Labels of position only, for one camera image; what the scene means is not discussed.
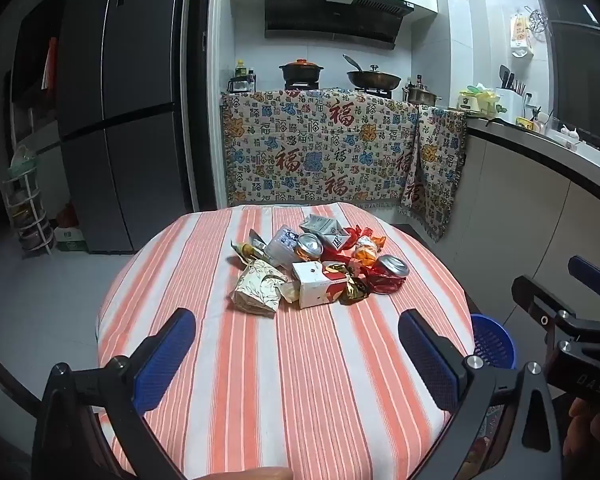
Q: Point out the crushed drink can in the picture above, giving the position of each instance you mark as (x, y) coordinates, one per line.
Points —
(394, 266)
(310, 246)

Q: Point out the orange white striped tablecloth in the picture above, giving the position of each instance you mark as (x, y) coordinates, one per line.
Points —
(280, 385)

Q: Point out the green white cardboard box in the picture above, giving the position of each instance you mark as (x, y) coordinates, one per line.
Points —
(70, 240)

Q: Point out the white utensil holder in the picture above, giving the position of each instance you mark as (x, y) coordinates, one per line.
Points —
(509, 97)

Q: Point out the grey kitchen counter cabinet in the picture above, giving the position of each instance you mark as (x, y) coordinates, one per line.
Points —
(530, 200)

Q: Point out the black range hood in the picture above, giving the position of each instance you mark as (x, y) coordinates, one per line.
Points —
(330, 20)

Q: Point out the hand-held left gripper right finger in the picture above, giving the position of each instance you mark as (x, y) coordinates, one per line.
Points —
(430, 360)

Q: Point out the dark grey refrigerator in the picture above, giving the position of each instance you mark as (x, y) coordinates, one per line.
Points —
(120, 110)

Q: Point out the hanging yellow packet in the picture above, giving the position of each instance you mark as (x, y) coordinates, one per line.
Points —
(521, 35)

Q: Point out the white tiered storage rack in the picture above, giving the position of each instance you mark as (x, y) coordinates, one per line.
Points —
(27, 200)

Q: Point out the printed blanket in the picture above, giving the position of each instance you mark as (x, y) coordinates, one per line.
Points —
(437, 170)
(305, 150)

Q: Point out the white red carton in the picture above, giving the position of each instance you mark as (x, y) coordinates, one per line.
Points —
(312, 282)

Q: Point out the red foil wrapper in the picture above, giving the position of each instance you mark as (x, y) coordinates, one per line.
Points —
(382, 285)

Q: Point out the black wok with lid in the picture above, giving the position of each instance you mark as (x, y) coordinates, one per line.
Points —
(375, 77)

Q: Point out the floral paper box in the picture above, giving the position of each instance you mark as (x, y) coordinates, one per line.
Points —
(257, 285)

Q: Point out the gold foil wrapper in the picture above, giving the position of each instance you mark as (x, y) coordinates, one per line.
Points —
(354, 290)

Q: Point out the dark clay pot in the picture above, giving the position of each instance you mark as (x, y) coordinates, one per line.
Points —
(300, 71)

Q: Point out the dark window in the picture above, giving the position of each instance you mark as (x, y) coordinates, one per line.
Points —
(585, 75)

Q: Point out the cartoon print plastic box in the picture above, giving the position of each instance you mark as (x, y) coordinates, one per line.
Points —
(282, 247)

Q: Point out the blue plastic basket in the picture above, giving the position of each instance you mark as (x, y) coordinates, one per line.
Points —
(495, 340)

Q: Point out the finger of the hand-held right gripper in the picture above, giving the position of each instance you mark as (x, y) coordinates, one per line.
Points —
(532, 300)
(590, 271)

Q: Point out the person's right hand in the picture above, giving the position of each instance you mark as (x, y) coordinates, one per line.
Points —
(582, 422)

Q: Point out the yellow green kitchen appliance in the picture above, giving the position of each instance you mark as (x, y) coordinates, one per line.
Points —
(475, 100)

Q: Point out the orange white snack bag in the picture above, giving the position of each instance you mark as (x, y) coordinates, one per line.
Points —
(367, 252)

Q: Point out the red plastic bag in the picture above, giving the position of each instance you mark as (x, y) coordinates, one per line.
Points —
(352, 237)

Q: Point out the steel pot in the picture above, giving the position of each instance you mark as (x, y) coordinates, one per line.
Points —
(419, 95)

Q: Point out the green white drink carton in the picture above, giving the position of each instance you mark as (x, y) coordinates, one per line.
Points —
(320, 223)

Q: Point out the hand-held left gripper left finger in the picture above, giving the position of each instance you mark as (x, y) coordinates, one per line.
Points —
(165, 360)

